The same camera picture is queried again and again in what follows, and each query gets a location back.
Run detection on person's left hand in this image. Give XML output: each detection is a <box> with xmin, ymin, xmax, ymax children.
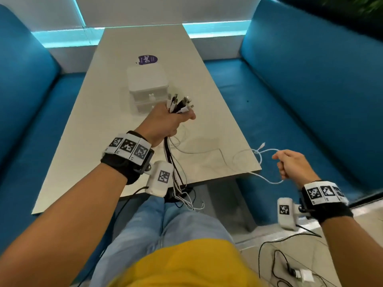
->
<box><xmin>134</xmin><ymin>102</ymin><xmax>197</xmax><ymax>148</ymax></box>

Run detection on cyan wall light strips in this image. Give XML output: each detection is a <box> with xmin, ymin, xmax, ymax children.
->
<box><xmin>31</xmin><ymin>0</ymin><xmax>252</xmax><ymax>49</ymax></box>

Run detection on white table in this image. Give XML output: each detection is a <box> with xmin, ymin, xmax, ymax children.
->
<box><xmin>31</xmin><ymin>24</ymin><xmax>263</xmax><ymax>215</ymax></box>

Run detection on yellow shirt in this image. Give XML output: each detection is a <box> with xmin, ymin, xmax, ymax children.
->
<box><xmin>107</xmin><ymin>238</ymin><xmax>263</xmax><ymax>287</ymax></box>

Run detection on green artificial plant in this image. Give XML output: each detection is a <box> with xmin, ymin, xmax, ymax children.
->
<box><xmin>322</xmin><ymin>0</ymin><xmax>383</xmax><ymax>17</ymax></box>

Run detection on person's left forearm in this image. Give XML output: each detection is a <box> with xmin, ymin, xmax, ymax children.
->
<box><xmin>0</xmin><ymin>163</ymin><xmax>128</xmax><ymax>287</ymax></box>

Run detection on white mini drawer box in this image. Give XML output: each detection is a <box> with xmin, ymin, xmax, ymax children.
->
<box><xmin>126</xmin><ymin>65</ymin><xmax>170</xmax><ymax>114</ymax></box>

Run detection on black marker wristband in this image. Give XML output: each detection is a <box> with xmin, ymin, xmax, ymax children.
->
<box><xmin>101</xmin><ymin>130</ymin><xmax>155</xmax><ymax>186</ymax></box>
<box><xmin>300</xmin><ymin>180</ymin><xmax>354</xmax><ymax>224</ymax></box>

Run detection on white power adapter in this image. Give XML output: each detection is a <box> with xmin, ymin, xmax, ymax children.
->
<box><xmin>292</xmin><ymin>267</ymin><xmax>315</xmax><ymax>283</ymax></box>

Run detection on black camera cable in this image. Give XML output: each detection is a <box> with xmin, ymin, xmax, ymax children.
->
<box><xmin>258</xmin><ymin>224</ymin><xmax>330</xmax><ymax>287</ymax></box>
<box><xmin>76</xmin><ymin>185</ymin><xmax>150</xmax><ymax>287</ymax></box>

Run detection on blue sofa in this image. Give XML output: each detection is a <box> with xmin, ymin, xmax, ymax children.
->
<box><xmin>204</xmin><ymin>0</ymin><xmax>383</xmax><ymax>228</ymax></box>
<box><xmin>0</xmin><ymin>4</ymin><xmax>89</xmax><ymax>256</ymax></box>

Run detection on silver metal floor rail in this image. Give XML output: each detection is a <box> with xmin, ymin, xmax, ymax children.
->
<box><xmin>233</xmin><ymin>200</ymin><xmax>383</xmax><ymax>252</ymax></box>

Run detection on grey metal table base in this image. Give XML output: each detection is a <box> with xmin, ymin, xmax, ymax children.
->
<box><xmin>191</xmin><ymin>177</ymin><xmax>259</xmax><ymax>235</ymax></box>

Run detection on person's right forearm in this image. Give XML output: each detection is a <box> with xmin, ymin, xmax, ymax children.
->
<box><xmin>320</xmin><ymin>216</ymin><xmax>383</xmax><ymax>287</ymax></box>

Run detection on round purple sticker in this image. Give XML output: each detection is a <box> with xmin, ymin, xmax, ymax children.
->
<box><xmin>135</xmin><ymin>54</ymin><xmax>158</xmax><ymax>65</ymax></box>

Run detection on person's right hand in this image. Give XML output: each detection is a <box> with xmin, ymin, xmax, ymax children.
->
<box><xmin>271</xmin><ymin>149</ymin><xmax>321</xmax><ymax>189</ymax></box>

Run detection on light blue jeans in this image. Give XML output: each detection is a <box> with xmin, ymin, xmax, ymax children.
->
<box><xmin>89</xmin><ymin>195</ymin><xmax>237</xmax><ymax>287</ymax></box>

